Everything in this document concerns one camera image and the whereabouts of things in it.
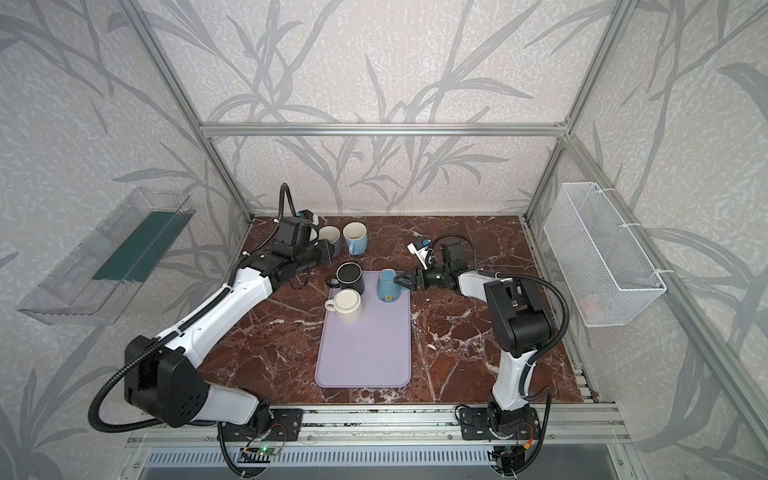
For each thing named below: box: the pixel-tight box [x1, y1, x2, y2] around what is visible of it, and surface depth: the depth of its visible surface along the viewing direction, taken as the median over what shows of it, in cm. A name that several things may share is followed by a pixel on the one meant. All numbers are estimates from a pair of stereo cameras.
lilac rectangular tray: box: [315, 271, 412, 388], surface depth 89 cm
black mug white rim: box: [326, 262, 365, 295], surface depth 93 cm
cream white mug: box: [324, 289, 363, 325], surface depth 91 cm
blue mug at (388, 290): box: [376, 268, 401, 303], surface depth 93 cm
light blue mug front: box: [343, 221, 368, 256], surface depth 105 cm
